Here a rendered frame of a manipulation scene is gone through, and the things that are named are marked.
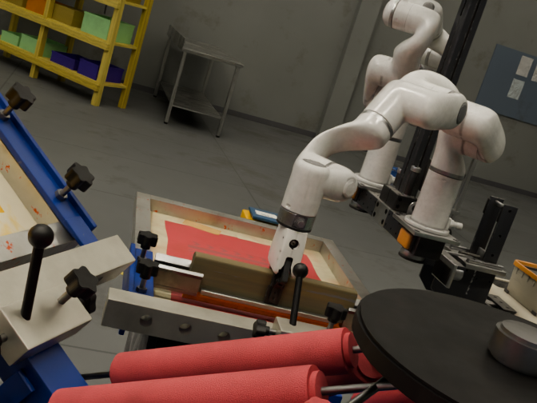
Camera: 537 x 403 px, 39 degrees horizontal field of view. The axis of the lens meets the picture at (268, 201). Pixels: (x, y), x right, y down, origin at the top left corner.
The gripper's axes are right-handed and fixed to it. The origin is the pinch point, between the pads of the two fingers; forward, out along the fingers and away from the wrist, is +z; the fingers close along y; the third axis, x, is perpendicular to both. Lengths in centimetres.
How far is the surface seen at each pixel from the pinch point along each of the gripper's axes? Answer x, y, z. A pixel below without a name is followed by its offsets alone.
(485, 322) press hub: -1, -76, -30
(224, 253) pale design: 4.8, 35.6, 5.9
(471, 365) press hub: 6, -88, -30
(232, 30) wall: -94, 951, -20
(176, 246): 17.6, 31.7, 6.0
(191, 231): 12.9, 46.7, 5.9
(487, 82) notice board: -502, 974, -61
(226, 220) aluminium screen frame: 3, 56, 3
